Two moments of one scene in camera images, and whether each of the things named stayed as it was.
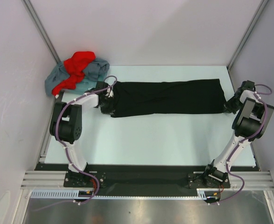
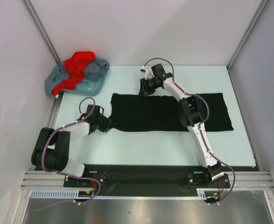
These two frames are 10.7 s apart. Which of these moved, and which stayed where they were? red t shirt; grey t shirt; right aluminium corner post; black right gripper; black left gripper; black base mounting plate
Moved: black left gripper; black right gripper
Stayed: right aluminium corner post; red t shirt; grey t shirt; black base mounting plate
